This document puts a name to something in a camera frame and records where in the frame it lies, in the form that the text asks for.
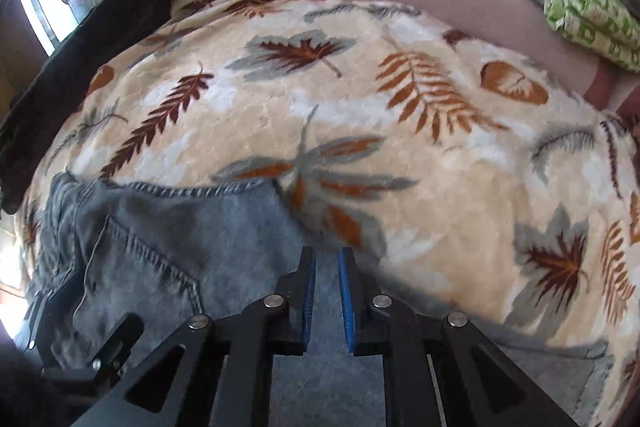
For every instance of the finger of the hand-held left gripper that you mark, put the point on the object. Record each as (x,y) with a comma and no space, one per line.
(122,342)

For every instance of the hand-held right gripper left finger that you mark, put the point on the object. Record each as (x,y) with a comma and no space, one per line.
(309,302)

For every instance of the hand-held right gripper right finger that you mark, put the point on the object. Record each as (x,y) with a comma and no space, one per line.
(346,302)

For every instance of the grey-blue denim pants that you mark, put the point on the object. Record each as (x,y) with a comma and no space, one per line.
(225,232)

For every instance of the leaf-printed fleece blanket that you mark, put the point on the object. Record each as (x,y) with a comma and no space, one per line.
(350,117)

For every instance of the black cloth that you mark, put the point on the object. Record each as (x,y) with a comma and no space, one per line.
(75,57)

